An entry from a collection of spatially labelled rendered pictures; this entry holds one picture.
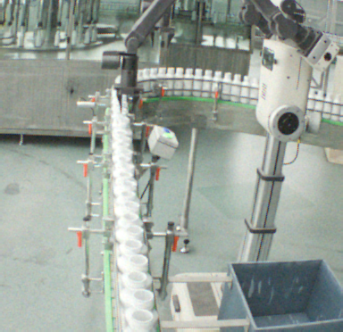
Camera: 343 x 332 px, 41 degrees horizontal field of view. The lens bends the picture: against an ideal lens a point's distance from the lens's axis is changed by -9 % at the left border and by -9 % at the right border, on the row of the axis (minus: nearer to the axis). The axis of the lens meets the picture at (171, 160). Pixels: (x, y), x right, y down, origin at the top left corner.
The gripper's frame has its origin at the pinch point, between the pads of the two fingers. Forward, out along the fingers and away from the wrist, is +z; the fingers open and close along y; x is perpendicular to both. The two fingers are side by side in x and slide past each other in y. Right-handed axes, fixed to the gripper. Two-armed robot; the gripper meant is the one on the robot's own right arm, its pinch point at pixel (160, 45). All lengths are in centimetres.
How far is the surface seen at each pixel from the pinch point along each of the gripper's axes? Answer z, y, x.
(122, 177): 24, 17, 88
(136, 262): 25, 16, 126
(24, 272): 141, 65, -31
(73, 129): 120, 45, -249
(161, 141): 29.7, 0.5, 39.5
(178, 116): 52, -25, -76
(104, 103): 33.1, 20.5, -23.3
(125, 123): 22, 14, 47
